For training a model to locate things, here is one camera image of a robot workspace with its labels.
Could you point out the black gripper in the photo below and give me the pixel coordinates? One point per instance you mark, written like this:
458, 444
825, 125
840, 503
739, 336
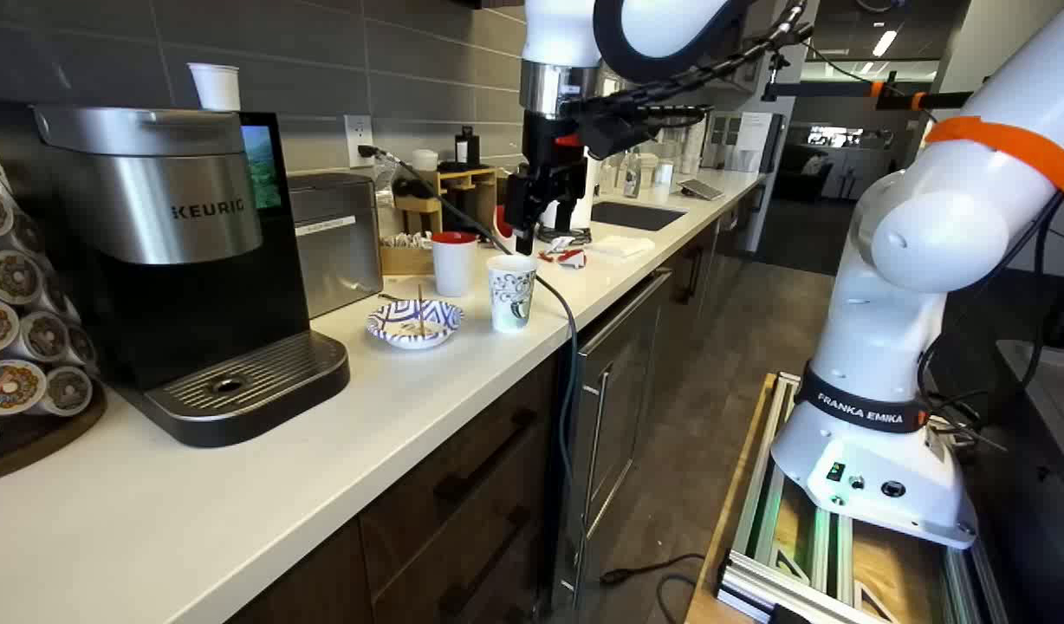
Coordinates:
548, 183

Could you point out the black silver Keurig coffee maker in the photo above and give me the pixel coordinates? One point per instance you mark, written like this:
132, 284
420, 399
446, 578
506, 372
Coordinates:
189, 263

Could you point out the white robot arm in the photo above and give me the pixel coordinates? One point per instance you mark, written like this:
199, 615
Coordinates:
595, 81

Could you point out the coffee pod carousel rack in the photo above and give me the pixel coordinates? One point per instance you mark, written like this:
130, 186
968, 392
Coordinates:
51, 388

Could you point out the broken white red mug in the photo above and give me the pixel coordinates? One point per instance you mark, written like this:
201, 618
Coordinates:
503, 228

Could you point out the patterned paper cup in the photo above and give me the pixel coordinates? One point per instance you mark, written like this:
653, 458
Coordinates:
511, 291

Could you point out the countertop sink basin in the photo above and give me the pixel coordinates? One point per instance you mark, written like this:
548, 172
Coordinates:
636, 216

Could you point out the wooden organizer tray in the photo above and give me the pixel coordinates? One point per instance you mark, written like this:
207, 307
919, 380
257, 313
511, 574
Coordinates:
446, 199

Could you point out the white mug red interior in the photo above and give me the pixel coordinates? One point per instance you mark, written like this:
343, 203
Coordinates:
455, 261

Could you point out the small wooden packet box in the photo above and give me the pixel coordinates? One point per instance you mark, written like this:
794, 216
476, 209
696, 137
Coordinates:
402, 253

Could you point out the blue patterned ceramic bowl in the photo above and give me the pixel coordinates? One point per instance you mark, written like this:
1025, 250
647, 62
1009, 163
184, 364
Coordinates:
414, 323

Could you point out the stainless steel box container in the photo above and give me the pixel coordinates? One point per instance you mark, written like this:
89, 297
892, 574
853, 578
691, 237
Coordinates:
339, 244

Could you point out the white wall outlet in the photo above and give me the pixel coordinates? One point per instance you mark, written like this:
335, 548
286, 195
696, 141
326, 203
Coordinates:
354, 137

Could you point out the aluminium frame robot cart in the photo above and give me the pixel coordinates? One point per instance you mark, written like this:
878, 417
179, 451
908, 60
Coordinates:
779, 558

